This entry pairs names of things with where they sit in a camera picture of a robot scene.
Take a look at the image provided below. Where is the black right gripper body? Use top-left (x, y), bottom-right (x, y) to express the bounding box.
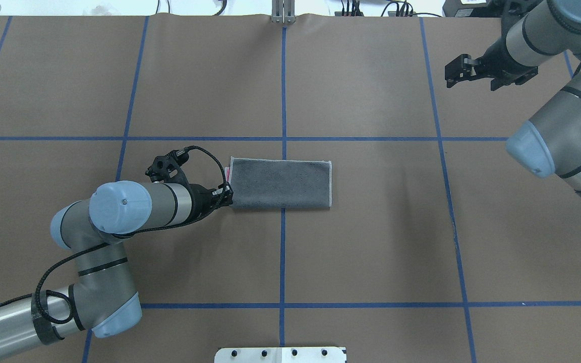
top-left (474, 38), bottom-right (539, 91)

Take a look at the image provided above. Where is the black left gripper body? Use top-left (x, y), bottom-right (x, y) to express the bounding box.
top-left (190, 184), bottom-right (217, 222)

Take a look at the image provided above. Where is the pink towel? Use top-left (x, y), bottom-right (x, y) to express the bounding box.
top-left (228, 157), bottom-right (332, 209)

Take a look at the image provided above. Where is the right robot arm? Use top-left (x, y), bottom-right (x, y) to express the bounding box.
top-left (444, 1), bottom-right (581, 198)

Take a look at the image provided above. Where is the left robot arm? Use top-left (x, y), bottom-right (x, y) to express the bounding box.
top-left (0, 180), bottom-right (232, 360)

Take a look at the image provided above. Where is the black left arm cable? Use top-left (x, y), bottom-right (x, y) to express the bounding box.
top-left (0, 145), bottom-right (225, 325)

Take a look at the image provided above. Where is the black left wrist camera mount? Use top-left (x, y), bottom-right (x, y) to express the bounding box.
top-left (145, 148), bottom-right (189, 186)

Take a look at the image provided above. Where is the aluminium frame post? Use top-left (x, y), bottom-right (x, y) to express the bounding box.
top-left (270, 0), bottom-right (297, 25)

